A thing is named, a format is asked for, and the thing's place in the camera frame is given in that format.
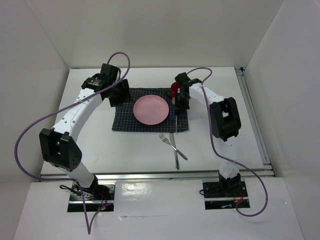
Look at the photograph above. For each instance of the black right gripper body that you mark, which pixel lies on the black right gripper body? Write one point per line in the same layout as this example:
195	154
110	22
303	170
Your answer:
181	102

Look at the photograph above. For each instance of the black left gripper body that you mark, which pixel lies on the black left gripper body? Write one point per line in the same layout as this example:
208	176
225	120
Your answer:
116	96

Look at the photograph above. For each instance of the red mug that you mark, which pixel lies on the red mug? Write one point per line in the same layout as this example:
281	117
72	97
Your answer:
173	90

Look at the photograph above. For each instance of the dark checked cloth napkin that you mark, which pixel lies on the dark checked cloth napkin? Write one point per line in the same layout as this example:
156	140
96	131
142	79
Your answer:
124	120

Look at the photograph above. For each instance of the pink plate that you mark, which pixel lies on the pink plate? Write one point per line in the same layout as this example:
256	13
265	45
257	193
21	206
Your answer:
151	110

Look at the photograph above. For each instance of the silver knife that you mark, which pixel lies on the silver knife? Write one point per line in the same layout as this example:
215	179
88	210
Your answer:
172	141

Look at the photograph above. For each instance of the silver fork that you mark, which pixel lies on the silver fork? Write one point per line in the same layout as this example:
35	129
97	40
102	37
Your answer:
166	141

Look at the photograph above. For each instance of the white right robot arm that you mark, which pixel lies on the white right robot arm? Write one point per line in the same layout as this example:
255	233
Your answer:
224	125

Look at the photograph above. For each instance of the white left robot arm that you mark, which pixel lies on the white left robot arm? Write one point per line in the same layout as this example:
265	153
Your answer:
59	144

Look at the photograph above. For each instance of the aluminium right rail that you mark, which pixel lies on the aluminium right rail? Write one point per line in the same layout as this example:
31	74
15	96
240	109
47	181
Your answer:
239	71

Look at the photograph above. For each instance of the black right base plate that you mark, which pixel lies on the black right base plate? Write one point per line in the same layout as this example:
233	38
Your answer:
214	190

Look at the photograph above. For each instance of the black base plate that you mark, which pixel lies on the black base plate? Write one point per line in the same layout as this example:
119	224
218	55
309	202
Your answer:
105	194
214	190

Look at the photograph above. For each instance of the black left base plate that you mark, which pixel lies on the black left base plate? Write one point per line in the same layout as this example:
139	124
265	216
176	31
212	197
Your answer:
105	194

